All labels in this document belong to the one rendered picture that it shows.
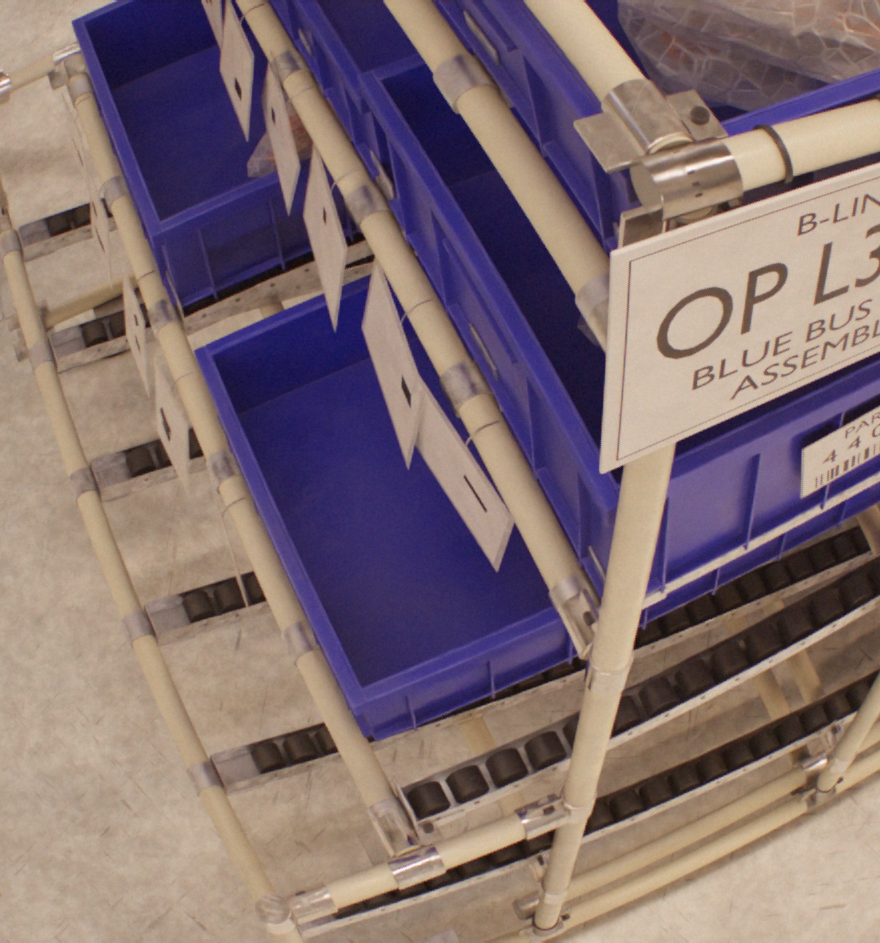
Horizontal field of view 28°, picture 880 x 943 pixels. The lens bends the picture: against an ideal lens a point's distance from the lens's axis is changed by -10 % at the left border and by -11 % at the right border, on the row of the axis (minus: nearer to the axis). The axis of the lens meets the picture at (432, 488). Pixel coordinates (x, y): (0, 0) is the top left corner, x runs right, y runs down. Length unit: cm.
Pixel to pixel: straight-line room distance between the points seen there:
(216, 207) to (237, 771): 61
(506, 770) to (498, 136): 73
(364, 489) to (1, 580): 96
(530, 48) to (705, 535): 50
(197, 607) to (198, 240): 43
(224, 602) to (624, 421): 111
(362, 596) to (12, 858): 91
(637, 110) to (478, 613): 92
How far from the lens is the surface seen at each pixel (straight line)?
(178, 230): 179
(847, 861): 247
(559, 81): 95
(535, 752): 169
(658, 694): 171
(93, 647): 256
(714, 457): 122
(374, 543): 176
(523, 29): 97
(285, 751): 201
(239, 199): 179
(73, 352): 227
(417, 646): 172
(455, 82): 115
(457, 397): 147
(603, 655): 134
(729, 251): 90
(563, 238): 107
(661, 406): 101
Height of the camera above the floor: 233
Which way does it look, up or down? 63 degrees down
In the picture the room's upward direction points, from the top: 1 degrees counter-clockwise
